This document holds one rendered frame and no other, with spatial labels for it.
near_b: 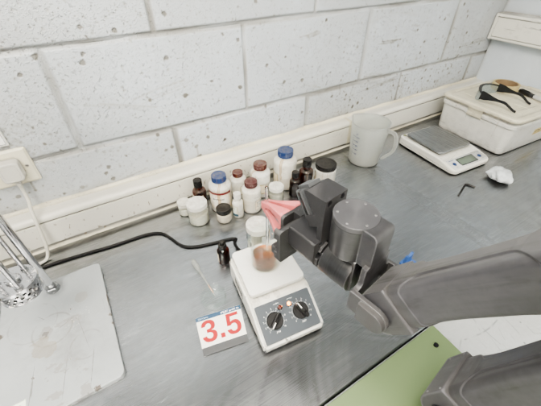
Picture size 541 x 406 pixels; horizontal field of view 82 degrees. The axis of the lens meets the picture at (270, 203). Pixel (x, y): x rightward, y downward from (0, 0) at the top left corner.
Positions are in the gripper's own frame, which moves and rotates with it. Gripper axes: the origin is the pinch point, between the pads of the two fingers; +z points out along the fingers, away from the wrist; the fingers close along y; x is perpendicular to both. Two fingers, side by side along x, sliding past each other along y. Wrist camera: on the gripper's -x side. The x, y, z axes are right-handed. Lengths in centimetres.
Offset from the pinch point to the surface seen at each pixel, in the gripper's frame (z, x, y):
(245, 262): 4.0, 16.5, 3.0
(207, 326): 0.2, 22.6, 15.5
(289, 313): -9.2, 20.6, 2.3
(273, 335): -9.9, 21.9, 7.2
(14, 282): 17.4, 6.1, 37.9
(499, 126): -7, 15, -102
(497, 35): 17, -5, -141
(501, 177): -18, 23, -83
